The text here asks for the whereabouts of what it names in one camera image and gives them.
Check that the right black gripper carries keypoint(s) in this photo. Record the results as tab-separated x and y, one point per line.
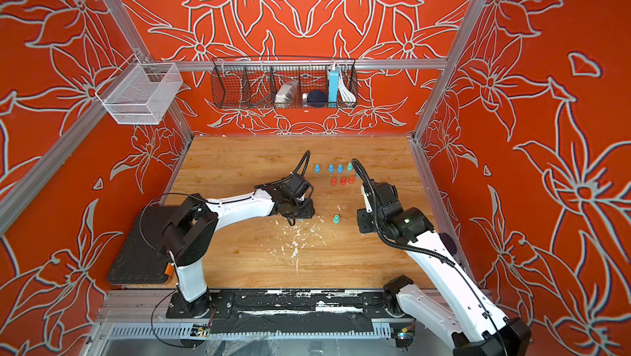
361	217

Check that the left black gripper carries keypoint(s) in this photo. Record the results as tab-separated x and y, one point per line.
310	211

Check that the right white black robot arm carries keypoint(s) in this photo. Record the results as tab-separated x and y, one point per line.
469	323

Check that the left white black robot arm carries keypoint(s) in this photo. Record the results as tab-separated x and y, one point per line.
188	233

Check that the dark blue round pad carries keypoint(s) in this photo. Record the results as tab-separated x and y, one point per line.
449	243

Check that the silver pouch in basket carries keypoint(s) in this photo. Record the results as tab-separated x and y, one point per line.
286	94

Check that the dark blue round object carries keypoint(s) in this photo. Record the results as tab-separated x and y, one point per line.
317	99

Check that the light blue box in basket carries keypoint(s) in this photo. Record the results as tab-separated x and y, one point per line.
333	87

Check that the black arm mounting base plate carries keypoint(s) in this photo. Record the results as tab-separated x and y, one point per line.
291	312

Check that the black wire wall basket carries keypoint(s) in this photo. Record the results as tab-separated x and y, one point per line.
241	83

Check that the white wire mesh basket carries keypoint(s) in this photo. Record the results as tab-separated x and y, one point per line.
142	93

